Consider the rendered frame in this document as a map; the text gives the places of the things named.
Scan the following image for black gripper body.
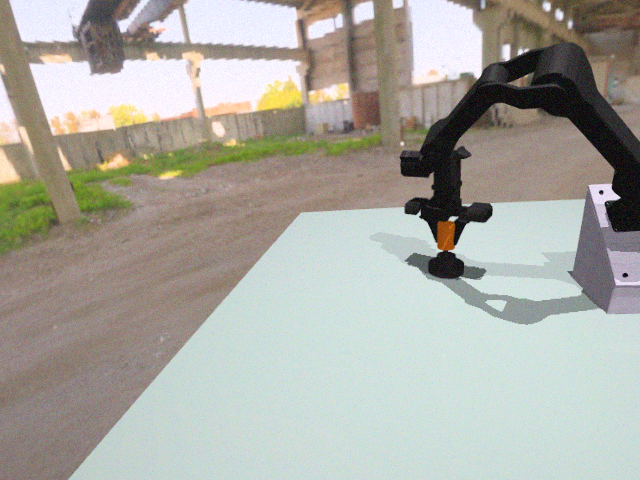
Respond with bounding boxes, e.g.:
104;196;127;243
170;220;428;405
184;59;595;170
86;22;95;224
404;178;493;223

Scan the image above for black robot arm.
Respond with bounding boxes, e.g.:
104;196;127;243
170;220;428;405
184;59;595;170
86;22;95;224
400;42;640;233

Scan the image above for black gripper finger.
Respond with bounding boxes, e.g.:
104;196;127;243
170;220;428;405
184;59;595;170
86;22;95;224
419;215;439;243
454;217;470;246

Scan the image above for dark grey round pedestal with short shaft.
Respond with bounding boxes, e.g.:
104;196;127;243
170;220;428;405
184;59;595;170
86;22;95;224
429;251;464;279

